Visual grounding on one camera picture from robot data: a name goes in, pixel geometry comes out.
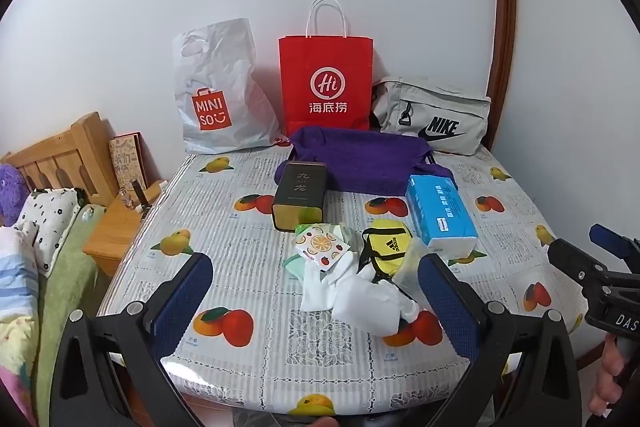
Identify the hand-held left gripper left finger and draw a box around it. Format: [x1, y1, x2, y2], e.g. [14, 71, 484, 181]
[50, 252, 213, 427]

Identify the polka dot pillow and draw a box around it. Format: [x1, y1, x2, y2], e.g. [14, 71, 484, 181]
[17, 188, 88, 278]

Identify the red paper bag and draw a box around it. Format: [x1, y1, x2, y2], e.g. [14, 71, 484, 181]
[278, 0, 375, 138]

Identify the fruit print packet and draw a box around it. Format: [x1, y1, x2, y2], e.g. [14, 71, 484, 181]
[294, 227, 351, 269]

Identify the white thin plastic bag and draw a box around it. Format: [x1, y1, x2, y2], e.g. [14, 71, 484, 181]
[334, 264, 420, 338]

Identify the dark tea box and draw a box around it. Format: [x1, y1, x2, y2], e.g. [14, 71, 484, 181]
[271, 160, 329, 233]

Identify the blue tissue pack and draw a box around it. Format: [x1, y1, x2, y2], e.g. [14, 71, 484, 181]
[405, 174, 478, 258]

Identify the wooden nightstand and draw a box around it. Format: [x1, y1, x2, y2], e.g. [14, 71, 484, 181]
[82, 181, 168, 278]

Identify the green white packet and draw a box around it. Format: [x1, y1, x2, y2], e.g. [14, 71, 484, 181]
[282, 222, 362, 275]

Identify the yellow small bag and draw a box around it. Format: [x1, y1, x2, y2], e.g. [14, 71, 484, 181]
[357, 219, 416, 283]

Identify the coloured striped bedding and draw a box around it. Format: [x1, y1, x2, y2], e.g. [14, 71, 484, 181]
[0, 227, 43, 427]

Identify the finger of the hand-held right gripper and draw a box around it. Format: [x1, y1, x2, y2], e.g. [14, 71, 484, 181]
[547, 238, 608, 283]
[589, 223, 640, 260]

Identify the grey waist bag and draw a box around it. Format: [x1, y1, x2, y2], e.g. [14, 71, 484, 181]
[372, 76, 492, 156]

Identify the patterned box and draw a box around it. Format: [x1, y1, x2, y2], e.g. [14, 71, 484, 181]
[109, 133, 149, 192]

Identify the white glove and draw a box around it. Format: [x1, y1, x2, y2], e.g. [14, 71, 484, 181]
[301, 257, 361, 313]

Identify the fruit print tablecloth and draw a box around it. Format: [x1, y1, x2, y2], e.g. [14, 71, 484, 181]
[95, 142, 588, 423]

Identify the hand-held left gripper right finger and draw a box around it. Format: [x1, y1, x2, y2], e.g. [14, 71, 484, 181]
[419, 253, 583, 427]

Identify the person's right hand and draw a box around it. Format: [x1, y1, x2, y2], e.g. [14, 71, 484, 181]
[587, 337, 640, 418]

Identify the small glass bottle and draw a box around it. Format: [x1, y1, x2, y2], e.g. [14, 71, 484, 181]
[120, 179, 153, 220]

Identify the purple fuzzy towel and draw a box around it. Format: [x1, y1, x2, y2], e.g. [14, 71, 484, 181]
[274, 126, 458, 198]

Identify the white plastic shopping bag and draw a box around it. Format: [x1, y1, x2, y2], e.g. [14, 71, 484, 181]
[172, 18, 280, 155]

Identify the green blanket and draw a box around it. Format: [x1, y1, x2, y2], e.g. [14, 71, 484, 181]
[30, 204, 106, 408]

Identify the wooden door frame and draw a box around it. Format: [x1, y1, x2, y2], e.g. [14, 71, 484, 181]
[482, 0, 518, 152]

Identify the clear plastic bag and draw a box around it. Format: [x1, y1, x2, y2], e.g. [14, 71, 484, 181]
[392, 237, 441, 305]

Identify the purple plush toy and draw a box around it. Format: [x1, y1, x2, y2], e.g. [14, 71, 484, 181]
[0, 164, 28, 228]

